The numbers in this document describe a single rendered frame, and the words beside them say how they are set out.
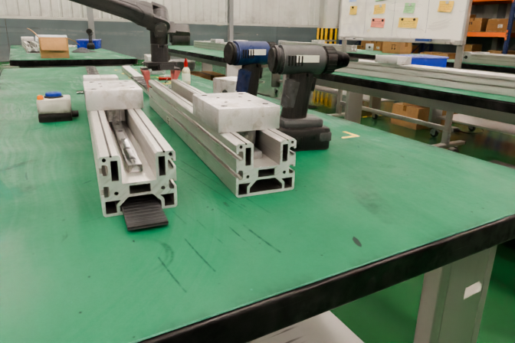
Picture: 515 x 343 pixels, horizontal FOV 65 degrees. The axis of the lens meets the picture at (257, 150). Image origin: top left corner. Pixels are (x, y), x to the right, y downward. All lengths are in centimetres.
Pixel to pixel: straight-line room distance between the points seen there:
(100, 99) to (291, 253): 53
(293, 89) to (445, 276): 45
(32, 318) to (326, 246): 31
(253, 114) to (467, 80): 157
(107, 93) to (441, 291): 72
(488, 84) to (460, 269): 136
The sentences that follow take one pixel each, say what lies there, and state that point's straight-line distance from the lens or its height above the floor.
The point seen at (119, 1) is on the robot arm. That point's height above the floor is 110.
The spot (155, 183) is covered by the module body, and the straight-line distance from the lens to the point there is 58.
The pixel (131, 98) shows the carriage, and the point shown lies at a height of 89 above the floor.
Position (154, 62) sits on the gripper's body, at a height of 92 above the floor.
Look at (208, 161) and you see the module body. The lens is 74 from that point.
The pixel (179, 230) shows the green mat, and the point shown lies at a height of 78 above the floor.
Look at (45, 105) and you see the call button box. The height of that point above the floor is 83.
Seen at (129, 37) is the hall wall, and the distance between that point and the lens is 1265.
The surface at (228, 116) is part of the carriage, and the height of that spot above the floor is 89.
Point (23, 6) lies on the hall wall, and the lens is 1237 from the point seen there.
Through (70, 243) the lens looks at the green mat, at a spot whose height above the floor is 78.
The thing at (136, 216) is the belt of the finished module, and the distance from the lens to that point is 56.
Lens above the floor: 103
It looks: 17 degrees down
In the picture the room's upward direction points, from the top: 1 degrees clockwise
